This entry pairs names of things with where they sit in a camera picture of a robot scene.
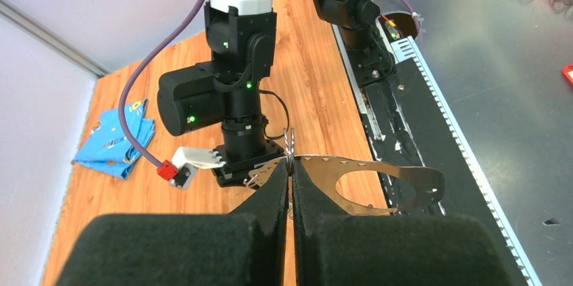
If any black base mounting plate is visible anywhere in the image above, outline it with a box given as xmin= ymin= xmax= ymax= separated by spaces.
xmin=333 ymin=20 xmax=529 ymax=286

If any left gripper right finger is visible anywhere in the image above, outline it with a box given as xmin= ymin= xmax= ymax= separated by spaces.
xmin=291 ymin=158 xmax=515 ymax=285

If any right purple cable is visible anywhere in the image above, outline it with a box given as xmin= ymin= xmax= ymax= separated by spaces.
xmin=118 ymin=0 xmax=218 ymax=182

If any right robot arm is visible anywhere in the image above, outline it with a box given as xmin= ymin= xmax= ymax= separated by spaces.
xmin=157 ymin=0 xmax=396 ymax=187

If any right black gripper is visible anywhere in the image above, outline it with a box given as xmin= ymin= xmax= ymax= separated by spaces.
xmin=211 ymin=140 xmax=284 ymax=187

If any metal split keyring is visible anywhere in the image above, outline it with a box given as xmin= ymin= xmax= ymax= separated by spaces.
xmin=284 ymin=128 xmax=295 ymax=175

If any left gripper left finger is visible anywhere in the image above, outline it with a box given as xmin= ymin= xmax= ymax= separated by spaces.
xmin=56 ymin=159 xmax=289 ymax=285

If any folded blue cloth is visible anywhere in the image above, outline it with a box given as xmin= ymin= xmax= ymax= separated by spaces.
xmin=73 ymin=99 xmax=155 ymax=181

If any white slotted cable duct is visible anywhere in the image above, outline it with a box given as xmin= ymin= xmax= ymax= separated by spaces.
xmin=389 ymin=37 xmax=541 ymax=285

